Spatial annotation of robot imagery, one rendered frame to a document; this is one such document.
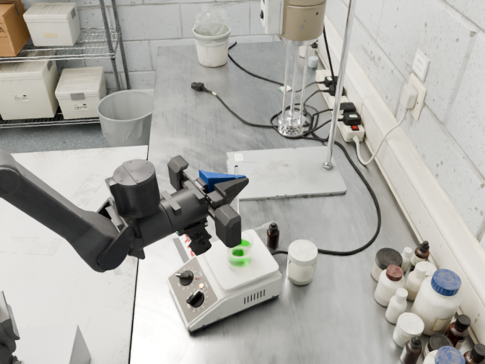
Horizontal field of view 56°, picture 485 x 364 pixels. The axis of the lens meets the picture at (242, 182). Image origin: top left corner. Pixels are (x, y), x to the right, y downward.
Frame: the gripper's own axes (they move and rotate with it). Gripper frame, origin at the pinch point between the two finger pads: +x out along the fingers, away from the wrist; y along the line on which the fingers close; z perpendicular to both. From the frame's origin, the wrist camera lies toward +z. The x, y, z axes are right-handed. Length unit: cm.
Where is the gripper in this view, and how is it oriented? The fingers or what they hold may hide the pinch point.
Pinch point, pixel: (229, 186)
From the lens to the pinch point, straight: 74.5
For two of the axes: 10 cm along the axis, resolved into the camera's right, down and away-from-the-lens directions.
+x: 8.2, -3.8, 4.3
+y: 5.7, 5.3, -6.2
